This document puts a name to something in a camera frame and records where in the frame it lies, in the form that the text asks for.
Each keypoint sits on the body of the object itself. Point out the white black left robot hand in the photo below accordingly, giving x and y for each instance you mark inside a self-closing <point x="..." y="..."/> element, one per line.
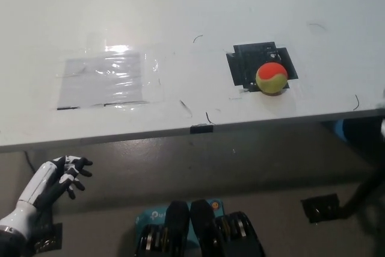
<point x="39" y="181"/>

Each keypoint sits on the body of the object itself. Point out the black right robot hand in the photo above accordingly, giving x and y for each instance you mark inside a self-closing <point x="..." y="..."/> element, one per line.
<point x="382" y="124"/>

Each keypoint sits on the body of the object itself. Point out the orange yellow tennis ball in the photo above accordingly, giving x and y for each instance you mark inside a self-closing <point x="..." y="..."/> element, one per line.
<point x="270" y="81"/>

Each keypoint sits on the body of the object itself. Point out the blue blurry object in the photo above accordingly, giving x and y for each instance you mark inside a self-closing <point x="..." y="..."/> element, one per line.
<point x="339" y="129"/>

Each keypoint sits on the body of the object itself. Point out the teal router box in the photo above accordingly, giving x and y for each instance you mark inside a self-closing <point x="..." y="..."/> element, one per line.
<point x="150" y="215"/>

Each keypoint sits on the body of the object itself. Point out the clear plastic sheet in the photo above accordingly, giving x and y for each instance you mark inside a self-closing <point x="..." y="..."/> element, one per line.
<point x="99" y="79"/>

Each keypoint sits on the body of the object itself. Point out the short black tape strip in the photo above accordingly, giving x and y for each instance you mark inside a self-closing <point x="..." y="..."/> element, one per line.
<point x="201" y="129"/>

